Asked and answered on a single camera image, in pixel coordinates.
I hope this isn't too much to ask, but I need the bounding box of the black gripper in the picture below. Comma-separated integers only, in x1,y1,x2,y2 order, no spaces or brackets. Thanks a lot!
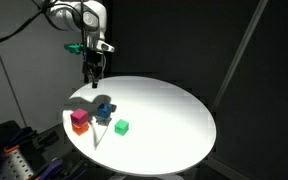
83,49,102,89

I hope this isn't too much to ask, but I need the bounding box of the blue block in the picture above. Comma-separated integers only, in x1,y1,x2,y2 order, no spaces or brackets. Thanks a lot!
96,103,112,119

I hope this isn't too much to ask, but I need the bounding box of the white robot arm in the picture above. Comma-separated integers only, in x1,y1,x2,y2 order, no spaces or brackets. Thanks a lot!
42,0,115,88

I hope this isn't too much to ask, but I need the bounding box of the pink block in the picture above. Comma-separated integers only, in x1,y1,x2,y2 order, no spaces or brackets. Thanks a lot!
70,109,88,126

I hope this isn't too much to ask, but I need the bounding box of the gray block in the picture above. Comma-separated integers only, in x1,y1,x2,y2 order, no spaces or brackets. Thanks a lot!
96,116,112,126

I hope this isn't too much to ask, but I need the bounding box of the green block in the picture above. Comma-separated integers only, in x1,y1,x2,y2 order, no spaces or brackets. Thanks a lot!
114,119,129,136

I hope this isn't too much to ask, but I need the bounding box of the orange block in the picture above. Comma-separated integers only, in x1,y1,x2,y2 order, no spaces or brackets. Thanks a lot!
72,123,88,136

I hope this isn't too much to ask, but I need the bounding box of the white round table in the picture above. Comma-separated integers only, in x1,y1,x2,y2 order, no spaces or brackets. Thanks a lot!
62,76,216,177

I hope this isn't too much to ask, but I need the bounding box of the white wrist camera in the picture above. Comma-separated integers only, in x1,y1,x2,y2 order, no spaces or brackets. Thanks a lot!
96,40,115,52

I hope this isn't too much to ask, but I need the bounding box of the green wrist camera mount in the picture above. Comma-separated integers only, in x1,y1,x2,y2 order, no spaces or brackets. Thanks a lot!
64,43,84,54

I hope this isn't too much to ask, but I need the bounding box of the orange handled clamp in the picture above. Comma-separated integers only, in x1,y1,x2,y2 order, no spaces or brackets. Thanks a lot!
3,127,37,154

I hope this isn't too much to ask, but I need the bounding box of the purple handled clamp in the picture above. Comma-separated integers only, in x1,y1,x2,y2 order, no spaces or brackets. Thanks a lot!
33,160,63,180

